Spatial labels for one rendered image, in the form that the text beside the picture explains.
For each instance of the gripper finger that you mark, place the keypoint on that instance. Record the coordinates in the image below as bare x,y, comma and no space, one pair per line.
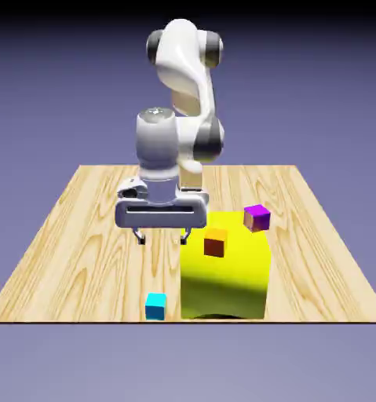
185,235
140,236

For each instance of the small cyan cube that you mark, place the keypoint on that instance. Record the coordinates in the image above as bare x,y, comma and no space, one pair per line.
155,306

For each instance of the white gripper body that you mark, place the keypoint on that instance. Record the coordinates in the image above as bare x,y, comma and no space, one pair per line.
162,218

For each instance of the small orange cube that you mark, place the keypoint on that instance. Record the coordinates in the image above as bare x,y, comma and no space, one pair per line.
216,242

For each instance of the small purple cube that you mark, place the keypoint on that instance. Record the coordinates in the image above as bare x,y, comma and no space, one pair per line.
256,217

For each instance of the large yellow box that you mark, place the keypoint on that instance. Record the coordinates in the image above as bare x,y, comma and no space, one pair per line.
225,276

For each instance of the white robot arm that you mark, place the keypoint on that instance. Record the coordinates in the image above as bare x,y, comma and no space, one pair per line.
181,62

